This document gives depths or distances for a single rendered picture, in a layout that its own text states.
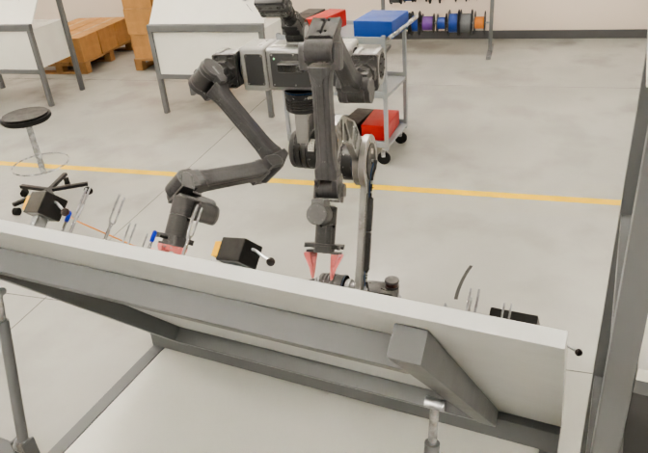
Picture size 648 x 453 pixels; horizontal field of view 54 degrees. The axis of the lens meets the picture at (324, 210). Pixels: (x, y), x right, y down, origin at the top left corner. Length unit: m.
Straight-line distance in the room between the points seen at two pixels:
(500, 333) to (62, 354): 3.03
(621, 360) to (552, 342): 0.28
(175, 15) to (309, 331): 5.61
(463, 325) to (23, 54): 7.06
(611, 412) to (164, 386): 1.27
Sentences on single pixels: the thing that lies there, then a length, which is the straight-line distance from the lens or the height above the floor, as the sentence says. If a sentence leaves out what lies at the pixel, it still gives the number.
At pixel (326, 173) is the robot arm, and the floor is 1.32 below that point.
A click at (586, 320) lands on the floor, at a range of 3.40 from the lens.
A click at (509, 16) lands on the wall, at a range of 8.41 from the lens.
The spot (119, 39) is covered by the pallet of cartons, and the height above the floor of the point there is 0.22.
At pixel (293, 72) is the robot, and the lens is 2.16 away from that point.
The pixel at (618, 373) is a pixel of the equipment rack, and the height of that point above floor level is 1.45.
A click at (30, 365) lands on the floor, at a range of 3.53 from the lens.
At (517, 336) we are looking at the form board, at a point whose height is 1.64.
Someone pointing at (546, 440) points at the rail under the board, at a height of 0.83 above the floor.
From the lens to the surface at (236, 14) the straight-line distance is 6.03.
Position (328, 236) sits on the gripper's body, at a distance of 1.75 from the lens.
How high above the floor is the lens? 2.05
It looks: 28 degrees down
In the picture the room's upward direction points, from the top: 5 degrees counter-clockwise
